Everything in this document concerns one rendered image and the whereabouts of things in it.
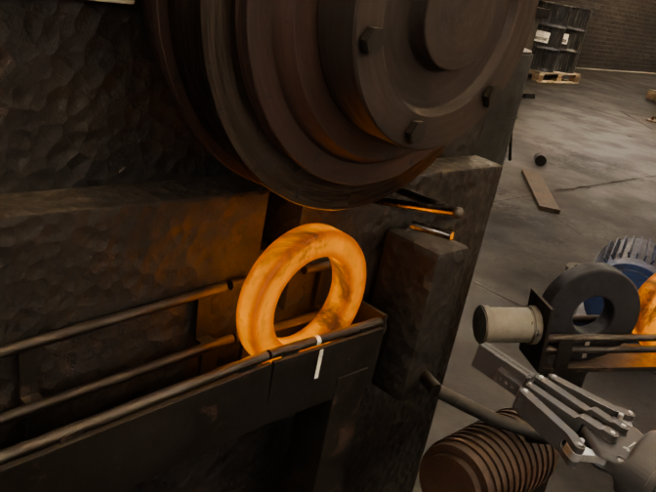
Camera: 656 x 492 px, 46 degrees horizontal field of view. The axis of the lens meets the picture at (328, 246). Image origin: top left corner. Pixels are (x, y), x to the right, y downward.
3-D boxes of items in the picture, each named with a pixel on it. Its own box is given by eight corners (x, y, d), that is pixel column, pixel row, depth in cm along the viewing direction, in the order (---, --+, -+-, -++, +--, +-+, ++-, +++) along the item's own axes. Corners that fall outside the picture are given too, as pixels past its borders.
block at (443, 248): (348, 371, 118) (381, 225, 109) (382, 358, 123) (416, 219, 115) (400, 406, 111) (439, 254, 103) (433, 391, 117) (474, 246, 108)
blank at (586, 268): (546, 260, 116) (555, 269, 113) (640, 261, 119) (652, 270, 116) (527, 350, 122) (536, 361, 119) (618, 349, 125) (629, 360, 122)
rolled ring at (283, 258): (381, 224, 96) (361, 214, 98) (266, 242, 83) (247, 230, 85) (351, 353, 102) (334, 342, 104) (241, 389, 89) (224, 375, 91)
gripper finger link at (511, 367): (523, 397, 87) (519, 399, 86) (474, 363, 91) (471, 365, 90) (532, 376, 85) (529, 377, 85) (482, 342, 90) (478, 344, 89)
